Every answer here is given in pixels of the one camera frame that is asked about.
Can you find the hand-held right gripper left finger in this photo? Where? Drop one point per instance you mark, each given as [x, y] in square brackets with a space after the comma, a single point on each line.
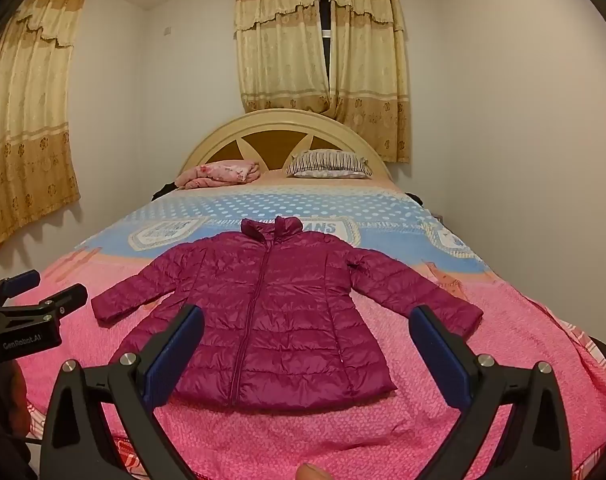
[180, 345]

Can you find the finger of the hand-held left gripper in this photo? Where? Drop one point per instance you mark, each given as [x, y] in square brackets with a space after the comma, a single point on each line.
[25, 281]
[70, 296]

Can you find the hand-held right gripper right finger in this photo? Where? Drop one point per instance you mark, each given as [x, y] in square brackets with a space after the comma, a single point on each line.
[440, 355]

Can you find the magenta puffer jacket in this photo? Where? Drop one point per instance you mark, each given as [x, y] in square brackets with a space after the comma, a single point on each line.
[293, 310]

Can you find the person's left hand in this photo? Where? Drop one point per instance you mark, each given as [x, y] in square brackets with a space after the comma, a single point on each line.
[14, 392]

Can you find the person's right hand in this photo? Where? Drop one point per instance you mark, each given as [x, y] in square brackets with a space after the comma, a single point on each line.
[310, 472]

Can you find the pink textured blanket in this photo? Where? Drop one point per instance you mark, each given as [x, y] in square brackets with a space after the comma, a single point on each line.
[508, 360]

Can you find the wide beige patterned curtain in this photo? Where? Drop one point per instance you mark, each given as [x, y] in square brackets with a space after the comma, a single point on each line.
[28, 125]

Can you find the pink floral folded blanket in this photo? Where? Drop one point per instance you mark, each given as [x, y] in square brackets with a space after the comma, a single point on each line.
[218, 174]

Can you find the striped pillow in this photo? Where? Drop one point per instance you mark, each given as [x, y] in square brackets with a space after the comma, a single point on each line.
[328, 165]

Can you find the cream wooden headboard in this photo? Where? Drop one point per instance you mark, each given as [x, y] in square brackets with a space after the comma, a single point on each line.
[273, 132]

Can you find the long beige patterned curtain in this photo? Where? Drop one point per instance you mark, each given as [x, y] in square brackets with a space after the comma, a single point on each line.
[370, 60]

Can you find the short beige patterned curtain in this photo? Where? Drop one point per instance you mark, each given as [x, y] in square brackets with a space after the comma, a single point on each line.
[278, 45]

